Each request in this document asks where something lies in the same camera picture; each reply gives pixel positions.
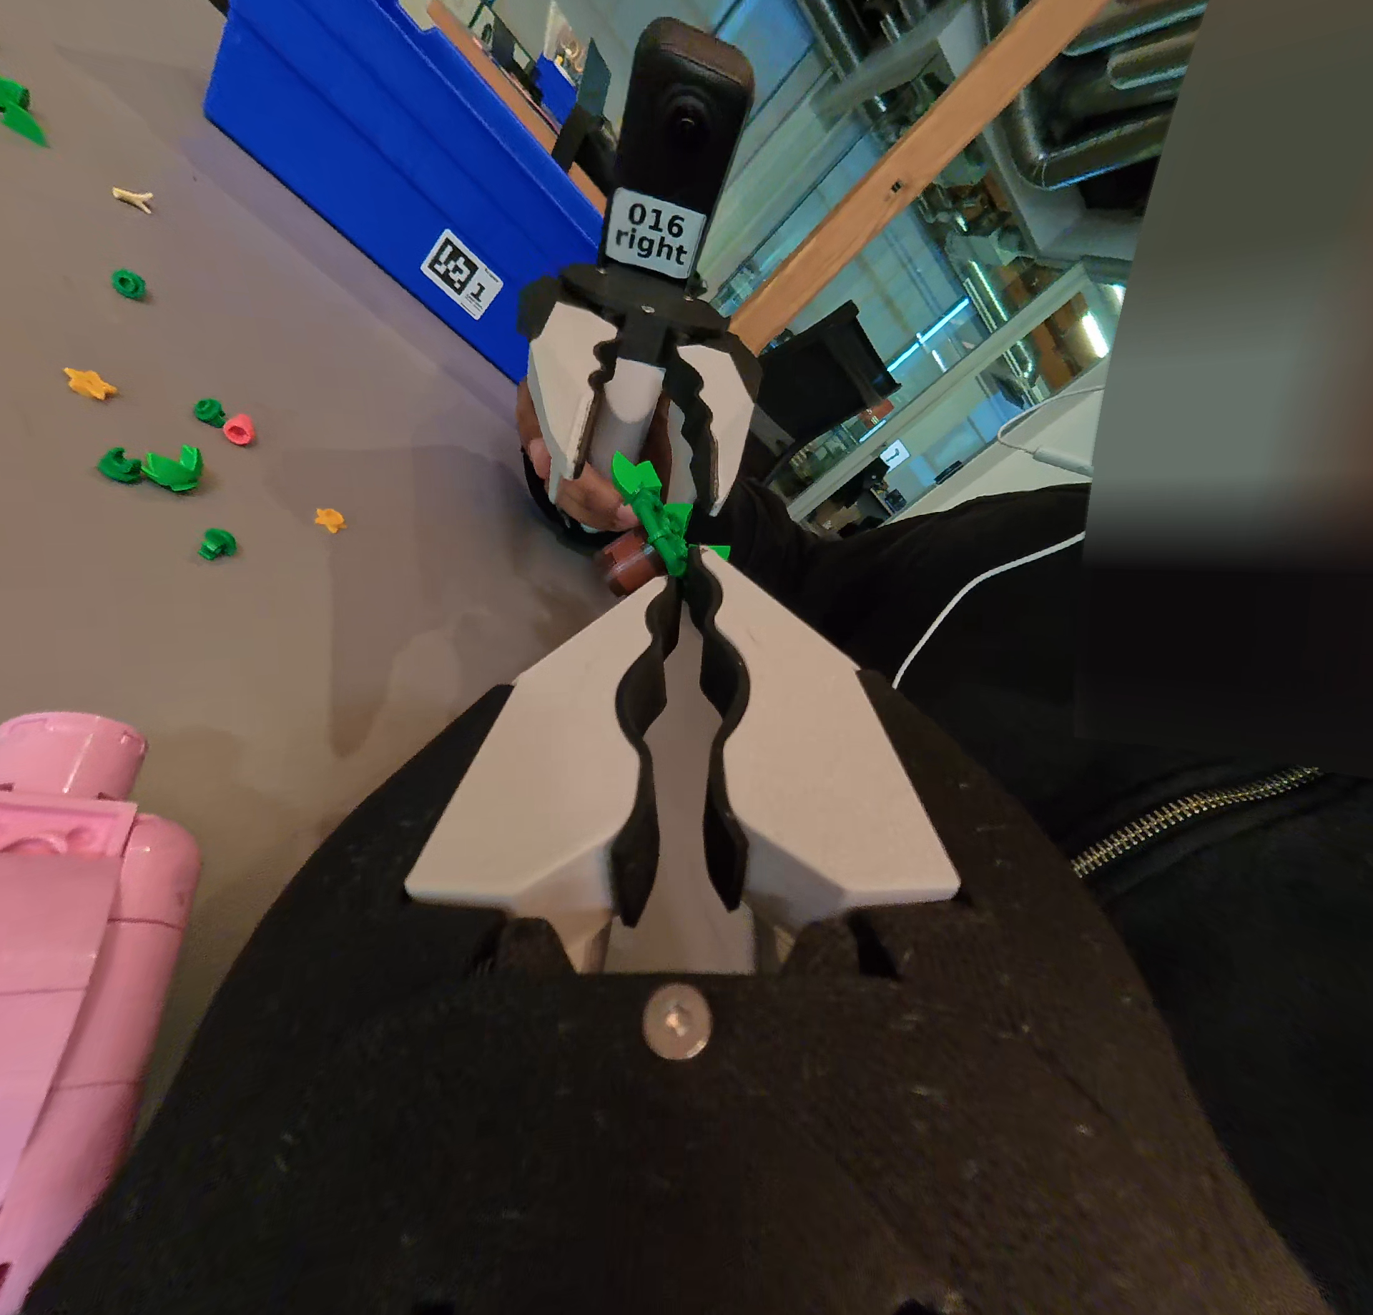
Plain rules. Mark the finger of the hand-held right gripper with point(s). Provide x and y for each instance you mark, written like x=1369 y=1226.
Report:
x=558 y=393
x=730 y=413

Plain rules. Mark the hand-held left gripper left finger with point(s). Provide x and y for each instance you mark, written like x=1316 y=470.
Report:
x=536 y=801

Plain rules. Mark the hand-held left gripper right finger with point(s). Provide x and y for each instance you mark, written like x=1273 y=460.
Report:
x=836 y=801

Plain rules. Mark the green web plant assembly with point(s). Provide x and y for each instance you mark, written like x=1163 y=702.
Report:
x=660 y=537

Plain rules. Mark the person's right hand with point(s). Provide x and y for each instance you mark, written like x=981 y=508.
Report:
x=584 y=503

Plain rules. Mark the black monitor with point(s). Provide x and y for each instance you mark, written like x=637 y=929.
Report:
x=824 y=370

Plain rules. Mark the background wooden desk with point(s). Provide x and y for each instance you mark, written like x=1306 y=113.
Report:
x=504 y=77

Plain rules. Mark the yellow flower brick with hole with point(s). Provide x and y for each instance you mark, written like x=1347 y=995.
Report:
x=329 y=520

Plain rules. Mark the wooden beam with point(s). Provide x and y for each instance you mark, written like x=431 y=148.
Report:
x=942 y=126

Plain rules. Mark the blue plastic bin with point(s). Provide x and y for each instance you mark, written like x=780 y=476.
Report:
x=374 y=126

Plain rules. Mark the red cone brick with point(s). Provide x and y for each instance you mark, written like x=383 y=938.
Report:
x=238 y=431

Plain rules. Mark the small green stud brick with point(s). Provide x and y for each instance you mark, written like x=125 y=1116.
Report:
x=216 y=544
x=210 y=413
x=127 y=284

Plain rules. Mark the person's black jacket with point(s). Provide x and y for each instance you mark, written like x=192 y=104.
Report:
x=1179 y=908

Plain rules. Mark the metal ventilation ducts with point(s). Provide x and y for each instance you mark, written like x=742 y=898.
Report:
x=1072 y=70

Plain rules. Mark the green clawed plant brick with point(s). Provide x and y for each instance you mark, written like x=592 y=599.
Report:
x=161 y=469

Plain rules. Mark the cream bone brick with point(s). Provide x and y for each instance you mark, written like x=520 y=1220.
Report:
x=131 y=198

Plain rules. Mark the yellow star brick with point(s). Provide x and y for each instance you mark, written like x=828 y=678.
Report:
x=90 y=384

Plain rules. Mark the pink brick watering can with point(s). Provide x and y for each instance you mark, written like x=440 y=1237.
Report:
x=64 y=961

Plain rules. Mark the green spiky plant brick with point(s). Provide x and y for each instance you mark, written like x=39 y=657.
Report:
x=16 y=113

